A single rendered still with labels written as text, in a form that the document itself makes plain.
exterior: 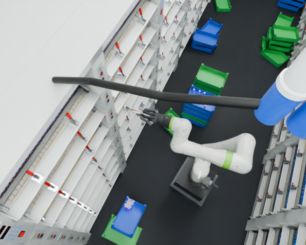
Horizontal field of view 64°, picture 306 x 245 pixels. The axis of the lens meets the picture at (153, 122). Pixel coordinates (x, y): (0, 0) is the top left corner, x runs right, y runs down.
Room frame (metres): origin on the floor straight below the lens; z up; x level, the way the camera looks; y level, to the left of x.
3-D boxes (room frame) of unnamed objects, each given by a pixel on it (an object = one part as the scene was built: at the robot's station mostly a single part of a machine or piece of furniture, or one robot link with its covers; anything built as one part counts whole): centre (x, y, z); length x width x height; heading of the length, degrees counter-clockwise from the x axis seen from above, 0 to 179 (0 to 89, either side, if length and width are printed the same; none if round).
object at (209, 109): (1.33, -0.47, 0.36); 0.30 x 0.20 x 0.08; 70
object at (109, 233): (0.07, 0.19, 0.04); 0.30 x 0.20 x 0.08; 70
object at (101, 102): (0.69, 0.34, 0.85); 0.20 x 0.09 x 1.70; 70
